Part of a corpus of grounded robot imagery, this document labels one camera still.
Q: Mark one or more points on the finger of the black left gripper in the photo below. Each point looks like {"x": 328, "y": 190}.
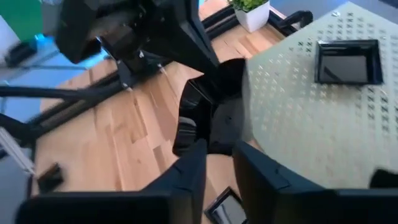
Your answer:
{"x": 199, "y": 37}

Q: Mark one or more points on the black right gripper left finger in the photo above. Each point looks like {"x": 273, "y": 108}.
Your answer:
{"x": 124, "y": 208}

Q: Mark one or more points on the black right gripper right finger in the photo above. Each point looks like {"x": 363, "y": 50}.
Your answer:
{"x": 280, "y": 202}

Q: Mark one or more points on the small square black plate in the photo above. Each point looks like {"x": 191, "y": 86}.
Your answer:
{"x": 225, "y": 210}
{"x": 348, "y": 65}

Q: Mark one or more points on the large square black plate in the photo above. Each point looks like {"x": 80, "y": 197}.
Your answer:
{"x": 49, "y": 179}

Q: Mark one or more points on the round wavy black plate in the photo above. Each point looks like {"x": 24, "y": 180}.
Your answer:
{"x": 217, "y": 118}

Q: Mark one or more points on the wavy square black plate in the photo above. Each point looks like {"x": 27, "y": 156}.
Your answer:
{"x": 385, "y": 180}

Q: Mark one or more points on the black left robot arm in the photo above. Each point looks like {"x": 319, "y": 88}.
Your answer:
{"x": 74, "y": 31}

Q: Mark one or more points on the small green potted plant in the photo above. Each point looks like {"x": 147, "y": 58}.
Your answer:
{"x": 253, "y": 18}

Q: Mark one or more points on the pale green perforated metal shelf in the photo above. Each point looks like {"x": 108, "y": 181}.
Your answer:
{"x": 311, "y": 124}

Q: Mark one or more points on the black aluminium table frame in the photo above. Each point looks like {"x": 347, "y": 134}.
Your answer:
{"x": 217, "y": 20}

